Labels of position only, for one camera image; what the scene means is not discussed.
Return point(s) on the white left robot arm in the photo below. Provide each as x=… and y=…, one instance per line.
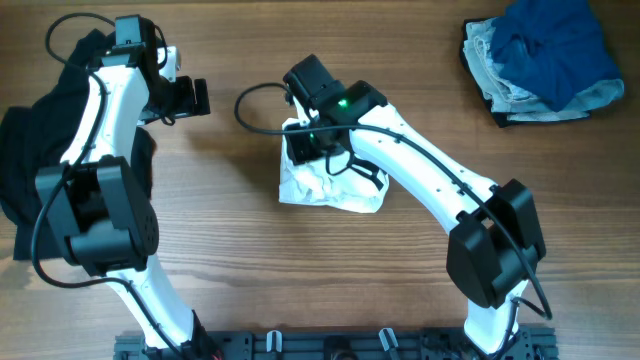
x=102, y=218

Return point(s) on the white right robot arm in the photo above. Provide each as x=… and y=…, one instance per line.
x=495, y=238

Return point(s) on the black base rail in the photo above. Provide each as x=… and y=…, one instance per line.
x=529, y=343

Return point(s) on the light grey garment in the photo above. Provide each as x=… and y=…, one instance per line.
x=509, y=98

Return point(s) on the blue garment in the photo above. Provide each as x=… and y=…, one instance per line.
x=554, y=49

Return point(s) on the white t-shirt with black print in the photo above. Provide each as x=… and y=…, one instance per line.
x=328, y=182

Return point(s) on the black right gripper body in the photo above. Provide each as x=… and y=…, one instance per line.
x=307, y=144

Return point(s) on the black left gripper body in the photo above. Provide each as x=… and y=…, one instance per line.
x=178, y=99

